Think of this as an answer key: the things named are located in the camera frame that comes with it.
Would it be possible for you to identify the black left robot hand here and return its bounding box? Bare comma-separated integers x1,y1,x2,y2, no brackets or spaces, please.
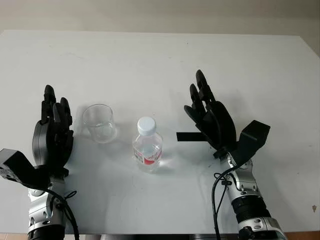
31,84,75,177

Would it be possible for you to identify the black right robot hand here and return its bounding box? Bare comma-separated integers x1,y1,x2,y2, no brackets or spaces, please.
183,69,238,159

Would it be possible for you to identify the clear water bottle red label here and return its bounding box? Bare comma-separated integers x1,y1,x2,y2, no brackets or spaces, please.
131,116,165,174

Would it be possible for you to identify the clear glass cup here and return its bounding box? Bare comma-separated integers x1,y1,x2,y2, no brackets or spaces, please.
82,103,118,145

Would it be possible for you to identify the black tape strip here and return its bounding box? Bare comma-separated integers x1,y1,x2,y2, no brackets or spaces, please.
176,132,205,143

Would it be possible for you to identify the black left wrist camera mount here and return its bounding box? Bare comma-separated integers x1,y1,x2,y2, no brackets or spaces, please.
0,148,51,190

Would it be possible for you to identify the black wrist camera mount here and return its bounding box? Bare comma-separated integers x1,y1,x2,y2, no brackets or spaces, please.
231,119,271,166
0,148,51,190

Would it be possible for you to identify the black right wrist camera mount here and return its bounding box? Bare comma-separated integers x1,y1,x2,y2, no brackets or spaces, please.
231,119,271,166

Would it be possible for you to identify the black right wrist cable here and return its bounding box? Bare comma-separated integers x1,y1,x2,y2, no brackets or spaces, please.
211,164,238,240

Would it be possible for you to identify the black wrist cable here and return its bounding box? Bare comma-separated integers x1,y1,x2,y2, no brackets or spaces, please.
211,164,238,240
43,187,80,240

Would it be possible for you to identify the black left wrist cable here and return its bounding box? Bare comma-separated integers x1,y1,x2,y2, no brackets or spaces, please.
43,187,80,240

